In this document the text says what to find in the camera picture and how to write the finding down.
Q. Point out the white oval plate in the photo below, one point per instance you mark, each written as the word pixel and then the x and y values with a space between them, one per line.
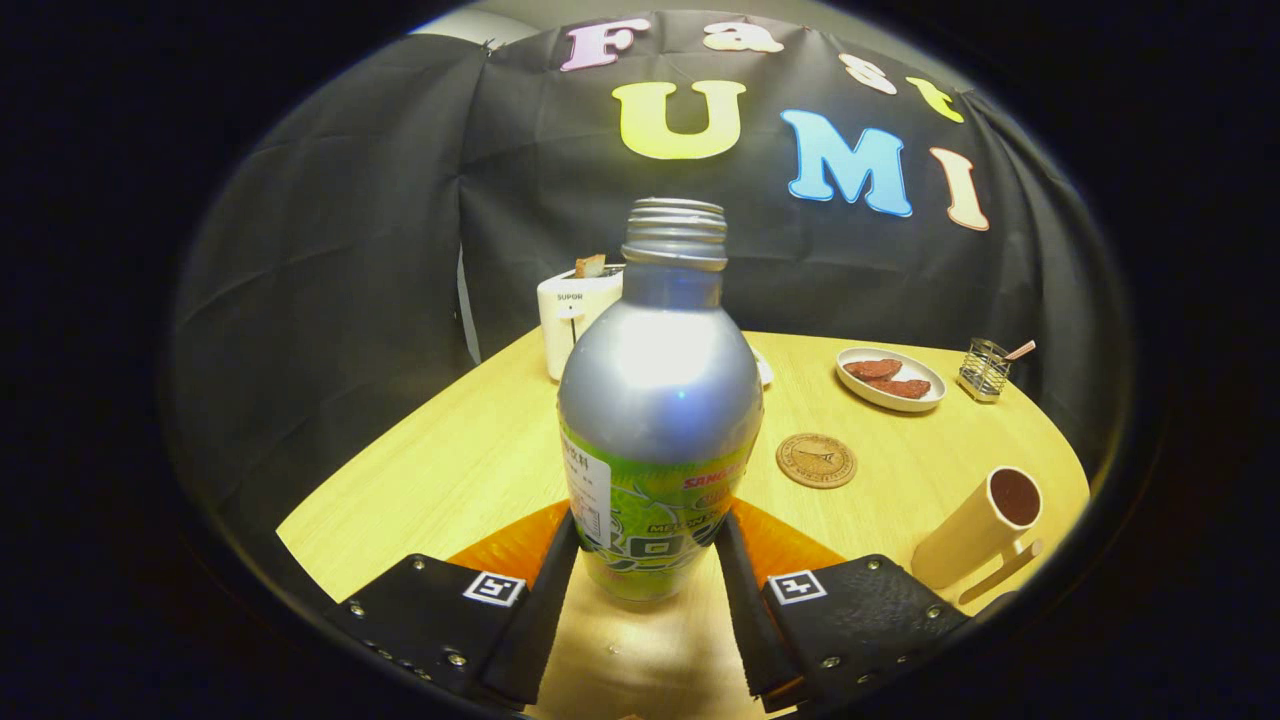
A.
pixel 890 402

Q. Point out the red-brown meat slice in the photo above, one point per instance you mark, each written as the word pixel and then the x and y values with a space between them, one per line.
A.
pixel 873 368
pixel 902 388

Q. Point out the round brown coaster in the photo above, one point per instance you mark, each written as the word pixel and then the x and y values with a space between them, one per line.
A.
pixel 816 460

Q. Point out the black backdrop cloth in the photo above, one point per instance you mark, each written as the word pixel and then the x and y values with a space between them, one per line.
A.
pixel 330 250

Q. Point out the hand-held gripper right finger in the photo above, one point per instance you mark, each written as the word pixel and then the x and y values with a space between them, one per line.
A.
pixel 745 620

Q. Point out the silver juice bottle green label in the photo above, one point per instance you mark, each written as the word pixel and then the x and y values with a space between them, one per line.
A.
pixel 660 380

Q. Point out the toast slice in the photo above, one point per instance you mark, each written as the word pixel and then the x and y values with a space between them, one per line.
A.
pixel 590 266

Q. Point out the pink straw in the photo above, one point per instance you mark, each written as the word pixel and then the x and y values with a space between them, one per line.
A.
pixel 1022 349

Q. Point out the white toaster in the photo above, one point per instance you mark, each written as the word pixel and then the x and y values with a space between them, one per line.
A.
pixel 565 330

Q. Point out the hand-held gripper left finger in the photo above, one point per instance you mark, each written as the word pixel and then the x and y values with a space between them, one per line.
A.
pixel 545 620

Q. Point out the white divided dish of beans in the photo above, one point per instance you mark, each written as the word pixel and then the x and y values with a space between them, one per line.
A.
pixel 764 370

